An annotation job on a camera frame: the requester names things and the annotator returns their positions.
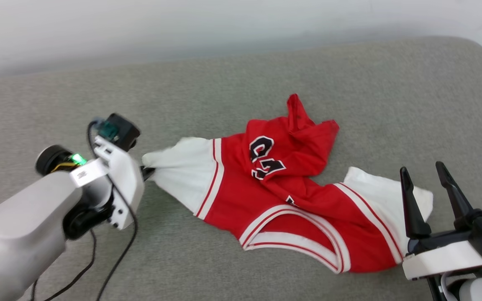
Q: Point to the red and white jersey shirt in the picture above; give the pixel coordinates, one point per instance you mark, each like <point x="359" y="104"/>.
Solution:
<point x="274" y="192"/>

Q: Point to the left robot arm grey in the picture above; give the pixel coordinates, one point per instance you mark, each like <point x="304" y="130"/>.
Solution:
<point x="19" y="238"/>

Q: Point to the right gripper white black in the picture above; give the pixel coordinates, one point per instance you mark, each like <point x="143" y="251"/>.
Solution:
<point x="442" y="259"/>

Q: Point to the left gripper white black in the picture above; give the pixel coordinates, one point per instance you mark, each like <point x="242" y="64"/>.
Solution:
<point x="126" y="184"/>

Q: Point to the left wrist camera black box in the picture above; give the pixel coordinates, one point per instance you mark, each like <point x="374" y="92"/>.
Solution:
<point x="126" y="129"/>

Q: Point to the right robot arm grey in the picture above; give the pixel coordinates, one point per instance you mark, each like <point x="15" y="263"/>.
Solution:
<point x="479" y="290"/>

